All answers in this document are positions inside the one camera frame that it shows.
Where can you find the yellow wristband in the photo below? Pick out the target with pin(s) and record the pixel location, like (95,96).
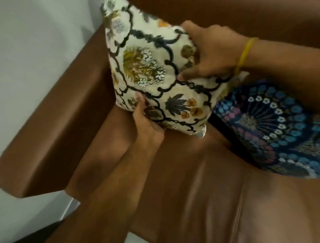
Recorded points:
(244,53)

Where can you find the person's right hand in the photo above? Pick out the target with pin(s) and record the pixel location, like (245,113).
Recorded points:
(217,53)

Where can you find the person's left hand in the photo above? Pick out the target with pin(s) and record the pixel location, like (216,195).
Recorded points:
(146,122)

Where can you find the person's right thumb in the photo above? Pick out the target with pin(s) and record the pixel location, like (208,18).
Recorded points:
(190,71)

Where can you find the person's left thumb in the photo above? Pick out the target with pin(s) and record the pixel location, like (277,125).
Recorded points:
(141,101)

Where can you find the blue patterned cushion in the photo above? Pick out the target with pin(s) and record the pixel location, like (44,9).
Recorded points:
(272,127)

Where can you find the white floral cushion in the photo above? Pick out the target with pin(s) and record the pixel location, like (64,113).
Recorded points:
(160,72)

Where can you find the brown leather sofa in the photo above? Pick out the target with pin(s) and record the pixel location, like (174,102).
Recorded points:
(195,187)

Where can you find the person's left forearm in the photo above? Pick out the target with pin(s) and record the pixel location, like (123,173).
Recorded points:
(105,197)

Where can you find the person's right forearm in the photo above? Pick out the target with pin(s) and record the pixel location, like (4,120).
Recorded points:
(282,65)

